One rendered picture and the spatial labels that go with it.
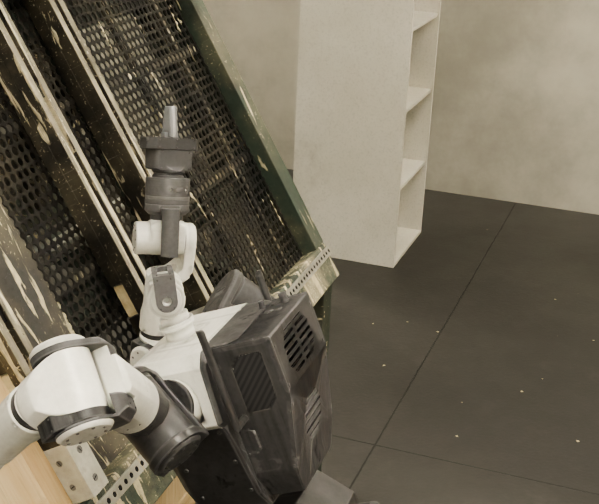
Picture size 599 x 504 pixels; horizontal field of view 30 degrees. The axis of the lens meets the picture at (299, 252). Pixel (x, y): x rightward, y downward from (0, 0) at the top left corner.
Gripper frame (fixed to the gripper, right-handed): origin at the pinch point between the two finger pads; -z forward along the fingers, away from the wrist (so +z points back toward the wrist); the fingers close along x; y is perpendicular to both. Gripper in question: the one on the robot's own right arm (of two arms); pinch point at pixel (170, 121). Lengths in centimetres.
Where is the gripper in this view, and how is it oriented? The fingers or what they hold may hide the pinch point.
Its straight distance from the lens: 221.4
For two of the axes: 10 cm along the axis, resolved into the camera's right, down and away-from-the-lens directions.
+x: -7.7, 0.2, -6.3
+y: -6.3, -1.0, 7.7
